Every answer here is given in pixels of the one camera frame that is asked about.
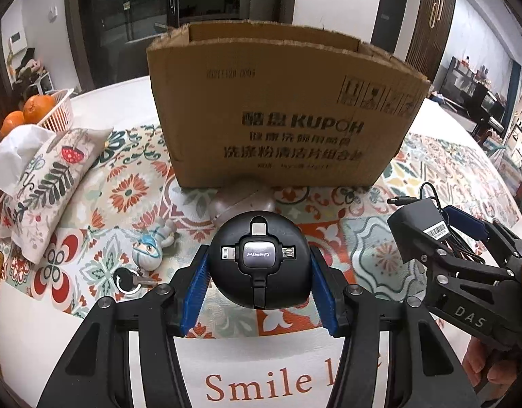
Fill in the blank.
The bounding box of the patterned table runner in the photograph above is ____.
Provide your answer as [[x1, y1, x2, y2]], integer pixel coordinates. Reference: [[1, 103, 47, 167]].
[[0, 123, 522, 341]]

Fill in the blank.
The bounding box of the white shelf rack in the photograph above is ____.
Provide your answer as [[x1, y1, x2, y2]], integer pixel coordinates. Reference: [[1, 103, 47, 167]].
[[13, 48, 54, 95]]

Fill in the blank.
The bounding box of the orange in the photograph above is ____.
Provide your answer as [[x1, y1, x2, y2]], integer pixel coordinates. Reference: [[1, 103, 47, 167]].
[[0, 111, 26, 139], [22, 94, 58, 124]]

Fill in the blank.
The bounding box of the dark wooden slatted panel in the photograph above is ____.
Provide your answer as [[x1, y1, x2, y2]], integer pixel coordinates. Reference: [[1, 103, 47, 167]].
[[405, 0, 458, 81]]

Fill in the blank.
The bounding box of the black glass sliding door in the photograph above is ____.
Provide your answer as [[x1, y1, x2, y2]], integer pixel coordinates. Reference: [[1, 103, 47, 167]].
[[76, 0, 181, 90]]

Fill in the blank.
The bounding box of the silver pebble-shaped mouse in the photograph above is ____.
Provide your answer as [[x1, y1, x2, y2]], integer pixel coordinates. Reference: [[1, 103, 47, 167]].
[[209, 180, 275, 225]]

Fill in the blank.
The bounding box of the floral fabric tissue cover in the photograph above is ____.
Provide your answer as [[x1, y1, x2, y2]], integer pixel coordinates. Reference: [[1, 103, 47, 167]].
[[0, 126, 114, 265]]

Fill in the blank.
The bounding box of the black round cable reel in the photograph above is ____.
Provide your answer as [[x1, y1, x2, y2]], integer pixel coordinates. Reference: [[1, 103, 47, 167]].
[[208, 210, 315, 310]]

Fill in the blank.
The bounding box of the white plastic fruit basket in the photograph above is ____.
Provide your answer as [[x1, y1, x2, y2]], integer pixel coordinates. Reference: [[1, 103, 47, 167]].
[[35, 88, 77, 131]]

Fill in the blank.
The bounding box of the white tissue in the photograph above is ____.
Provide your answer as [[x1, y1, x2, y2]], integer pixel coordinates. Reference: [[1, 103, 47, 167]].
[[0, 125, 56, 190]]

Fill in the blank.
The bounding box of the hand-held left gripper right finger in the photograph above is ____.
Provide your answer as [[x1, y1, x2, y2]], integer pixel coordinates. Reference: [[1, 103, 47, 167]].
[[309, 244, 475, 408]]

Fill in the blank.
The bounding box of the brown cardboard box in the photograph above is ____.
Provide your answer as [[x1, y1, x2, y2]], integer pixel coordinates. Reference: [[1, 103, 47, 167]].
[[146, 20, 432, 190]]

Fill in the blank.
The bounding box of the black power adapter with label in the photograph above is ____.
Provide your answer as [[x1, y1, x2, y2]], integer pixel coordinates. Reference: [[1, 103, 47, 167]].
[[387, 182, 454, 265]]

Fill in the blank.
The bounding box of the black television cabinet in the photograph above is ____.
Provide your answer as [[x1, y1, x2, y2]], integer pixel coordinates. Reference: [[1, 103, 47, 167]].
[[439, 55, 521, 137]]

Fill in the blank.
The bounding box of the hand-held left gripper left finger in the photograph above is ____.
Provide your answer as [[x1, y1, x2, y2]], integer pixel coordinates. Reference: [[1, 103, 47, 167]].
[[36, 244, 211, 408]]

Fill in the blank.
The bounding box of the person's right hand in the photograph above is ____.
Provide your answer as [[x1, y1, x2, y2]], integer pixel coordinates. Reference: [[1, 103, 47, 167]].
[[462, 227, 522, 394]]

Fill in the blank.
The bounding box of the key with black head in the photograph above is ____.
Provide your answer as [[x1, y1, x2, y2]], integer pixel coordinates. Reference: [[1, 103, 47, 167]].
[[113, 267, 160, 295]]

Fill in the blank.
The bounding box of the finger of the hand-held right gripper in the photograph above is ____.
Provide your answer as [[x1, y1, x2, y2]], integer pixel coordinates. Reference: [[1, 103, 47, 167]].
[[445, 205, 522, 264], [414, 244, 519, 283]]

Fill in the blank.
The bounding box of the small blue white figurine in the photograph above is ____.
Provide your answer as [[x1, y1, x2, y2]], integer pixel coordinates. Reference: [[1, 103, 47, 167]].
[[132, 216, 177, 271]]

